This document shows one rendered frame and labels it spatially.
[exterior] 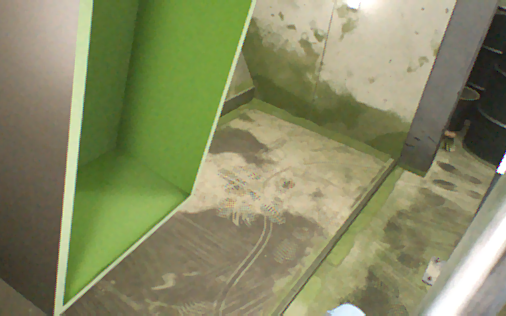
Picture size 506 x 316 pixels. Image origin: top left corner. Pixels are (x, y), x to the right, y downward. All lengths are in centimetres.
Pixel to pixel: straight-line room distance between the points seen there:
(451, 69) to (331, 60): 70
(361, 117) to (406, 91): 33
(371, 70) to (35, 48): 227
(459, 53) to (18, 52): 225
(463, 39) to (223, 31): 165
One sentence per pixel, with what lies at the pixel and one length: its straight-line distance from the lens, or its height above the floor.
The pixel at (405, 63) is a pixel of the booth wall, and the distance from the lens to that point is 275.
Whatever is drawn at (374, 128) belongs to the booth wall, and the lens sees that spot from 292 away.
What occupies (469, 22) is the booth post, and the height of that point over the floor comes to 94.
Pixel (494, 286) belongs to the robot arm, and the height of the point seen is 105.
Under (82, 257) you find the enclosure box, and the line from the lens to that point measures 137.
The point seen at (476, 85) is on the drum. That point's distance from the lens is 385.
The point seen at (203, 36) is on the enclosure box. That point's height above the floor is 104.
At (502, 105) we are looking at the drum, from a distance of 326.
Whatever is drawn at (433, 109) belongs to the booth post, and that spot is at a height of 44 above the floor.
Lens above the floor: 143
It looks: 32 degrees down
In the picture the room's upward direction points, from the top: 9 degrees clockwise
